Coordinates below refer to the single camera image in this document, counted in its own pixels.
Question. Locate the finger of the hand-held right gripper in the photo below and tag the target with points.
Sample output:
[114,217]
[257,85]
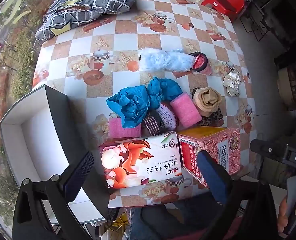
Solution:
[268,150]

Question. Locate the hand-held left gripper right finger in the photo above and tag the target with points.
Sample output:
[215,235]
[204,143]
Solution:
[213,180]

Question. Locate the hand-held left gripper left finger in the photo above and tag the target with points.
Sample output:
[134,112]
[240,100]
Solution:
[79,177]

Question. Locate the large blue cloth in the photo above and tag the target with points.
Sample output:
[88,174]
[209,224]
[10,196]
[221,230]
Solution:
[129,107]

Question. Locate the person's right hand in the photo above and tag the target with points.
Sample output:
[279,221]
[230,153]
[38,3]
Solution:
[283,212]

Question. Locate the red patterned cardboard box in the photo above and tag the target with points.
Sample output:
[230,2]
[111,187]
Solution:
[210,150]

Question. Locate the person's jeans legs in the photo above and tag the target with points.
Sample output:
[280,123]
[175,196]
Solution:
[178,220]

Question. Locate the leopard print cloth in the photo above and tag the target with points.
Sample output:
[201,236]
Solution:
[211,120]

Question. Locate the white box with black lid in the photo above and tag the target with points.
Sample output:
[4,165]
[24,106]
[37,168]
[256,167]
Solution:
[38,130]

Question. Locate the floral tissue pack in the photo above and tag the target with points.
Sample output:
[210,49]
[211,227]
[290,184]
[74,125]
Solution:
[140,161]

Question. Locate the flat pink sponge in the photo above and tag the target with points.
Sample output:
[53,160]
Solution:
[124,131]

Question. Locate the round beige container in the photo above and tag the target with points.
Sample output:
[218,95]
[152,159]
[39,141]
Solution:
[285,87]

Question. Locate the rolled pink sponge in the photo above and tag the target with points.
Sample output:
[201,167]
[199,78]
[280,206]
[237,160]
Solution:
[185,111]

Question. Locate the white dotted satin scrunchie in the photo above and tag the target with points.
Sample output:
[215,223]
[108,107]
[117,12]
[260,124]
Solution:
[231,83]

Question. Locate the rolled beige towel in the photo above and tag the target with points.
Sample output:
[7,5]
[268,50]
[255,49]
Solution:
[208,100]

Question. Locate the pink and brown knitted hat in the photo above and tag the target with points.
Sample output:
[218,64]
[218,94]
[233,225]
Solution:
[160,121]

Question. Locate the small crumpled blue cloth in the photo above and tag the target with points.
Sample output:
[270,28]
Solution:
[163,90]

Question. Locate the black folding chair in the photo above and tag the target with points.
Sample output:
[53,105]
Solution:
[256,22]

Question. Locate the light blue fluffy slipper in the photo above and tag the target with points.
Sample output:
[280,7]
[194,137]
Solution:
[168,60]

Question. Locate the red plastic stool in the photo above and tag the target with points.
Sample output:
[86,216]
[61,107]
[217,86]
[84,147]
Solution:
[225,3]

